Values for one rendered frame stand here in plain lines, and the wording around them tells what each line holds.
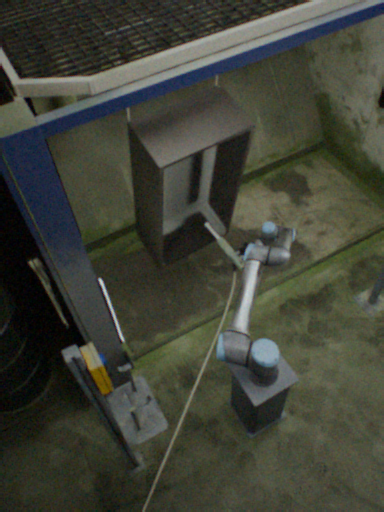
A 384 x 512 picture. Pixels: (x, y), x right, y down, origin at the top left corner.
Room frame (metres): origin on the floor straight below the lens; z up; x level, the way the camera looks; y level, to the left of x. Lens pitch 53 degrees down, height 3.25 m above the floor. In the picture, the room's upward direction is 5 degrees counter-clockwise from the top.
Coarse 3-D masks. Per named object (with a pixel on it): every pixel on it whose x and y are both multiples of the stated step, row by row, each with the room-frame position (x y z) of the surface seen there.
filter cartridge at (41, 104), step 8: (40, 24) 2.86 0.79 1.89; (8, 40) 2.87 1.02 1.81; (24, 40) 2.83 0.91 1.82; (16, 48) 2.84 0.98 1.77; (56, 48) 2.92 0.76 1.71; (56, 56) 2.89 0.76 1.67; (48, 64) 2.86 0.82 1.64; (48, 72) 2.85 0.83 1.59; (56, 96) 2.86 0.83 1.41; (64, 96) 2.88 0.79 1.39; (72, 96) 2.95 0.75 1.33; (40, 104) 2.84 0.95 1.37; (48, 104) 2.83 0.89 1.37; (56, 104) 2.87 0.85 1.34; (64, 104) 2.87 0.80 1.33; (40, 112) 2.84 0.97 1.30
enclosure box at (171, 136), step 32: (192, 96) 2.29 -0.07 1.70; (224, 96) 2.30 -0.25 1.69; (128, 128) 2.11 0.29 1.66; (160, 128) 2.06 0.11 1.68; (192, 128) 2.06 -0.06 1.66; (224, 128) 2.06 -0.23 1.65; (160, 160) 1.85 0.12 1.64; (192, 160) 2.43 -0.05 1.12; (224, 160) 2.35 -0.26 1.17; (160, 192) 1.85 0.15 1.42; (192, 192) 2.51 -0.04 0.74; (224, 192) 2.34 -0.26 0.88; (160, 224) 1.91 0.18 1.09; (192, 224) 2.40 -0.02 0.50; (224, 224) 2.34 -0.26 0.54; (160, 256) 1.99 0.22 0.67
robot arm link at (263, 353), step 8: (256, 344) 1.14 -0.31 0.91; (264, 344) 1.14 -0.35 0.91; (272, 344) 1.14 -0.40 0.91; (248, 352) 1.11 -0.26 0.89; (256, 352) 1.10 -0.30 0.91; (264, 352) 1.10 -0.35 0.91; (272, 352) 1.09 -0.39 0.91; (248, 360) 1.08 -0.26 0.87; (256, 360) 1.06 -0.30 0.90; (264, 360) 1.05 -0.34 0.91; (272, 360) 1.05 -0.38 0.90; (256, 368) 1.05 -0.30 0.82; (264, 368) 1.03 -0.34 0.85; (272, 368) 1.04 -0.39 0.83
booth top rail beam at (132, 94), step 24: (312, 24) 1.85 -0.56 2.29; (336, 24) 1.89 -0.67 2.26; (240, 48) 1.71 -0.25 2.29; (264, 48) 1.73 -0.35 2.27; (168, 72) 1.59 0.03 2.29; (192, 72) 1.59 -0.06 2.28; (216, 72) 1.64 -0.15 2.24; (96, 96) 1.47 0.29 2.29; (120, 96) 1.47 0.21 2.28; (144, 96) 1.51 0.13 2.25; (48, 120) 1.36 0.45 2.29; (72, 120) 1.39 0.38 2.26
